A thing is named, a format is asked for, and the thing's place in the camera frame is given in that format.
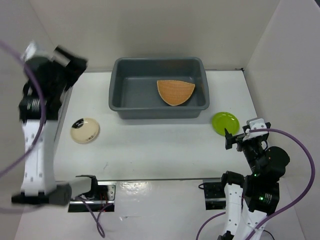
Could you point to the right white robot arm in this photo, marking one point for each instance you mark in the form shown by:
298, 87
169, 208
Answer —
252, 198

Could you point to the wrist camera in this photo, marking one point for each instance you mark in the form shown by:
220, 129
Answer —
254, 128
34, 50

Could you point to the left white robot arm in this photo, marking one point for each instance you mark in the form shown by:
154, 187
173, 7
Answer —
39, 112

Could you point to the cream plate with black mark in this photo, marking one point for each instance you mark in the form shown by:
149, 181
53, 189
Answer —
84, 130

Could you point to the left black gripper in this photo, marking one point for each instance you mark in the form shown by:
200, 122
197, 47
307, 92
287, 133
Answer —
77, 67

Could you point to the aluminium table edge rail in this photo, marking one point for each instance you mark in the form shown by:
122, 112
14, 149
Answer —
65, 99

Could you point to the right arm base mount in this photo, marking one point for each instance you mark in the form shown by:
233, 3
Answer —
214, 195

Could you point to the orange woven triangular basket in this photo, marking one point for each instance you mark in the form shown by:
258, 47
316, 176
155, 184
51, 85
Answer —
175, 92

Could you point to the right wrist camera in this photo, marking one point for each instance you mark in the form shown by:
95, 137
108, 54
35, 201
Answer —
254, 128

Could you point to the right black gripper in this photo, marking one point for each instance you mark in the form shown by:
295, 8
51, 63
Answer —
230, 139

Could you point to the grey plastic bin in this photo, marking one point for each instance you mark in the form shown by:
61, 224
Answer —
133, 90

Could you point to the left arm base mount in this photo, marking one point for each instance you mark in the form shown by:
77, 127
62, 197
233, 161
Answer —
104, 199

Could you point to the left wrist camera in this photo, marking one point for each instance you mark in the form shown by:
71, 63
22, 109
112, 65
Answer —
34, 50

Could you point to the green round plate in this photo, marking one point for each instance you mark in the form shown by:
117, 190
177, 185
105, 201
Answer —
225, 120

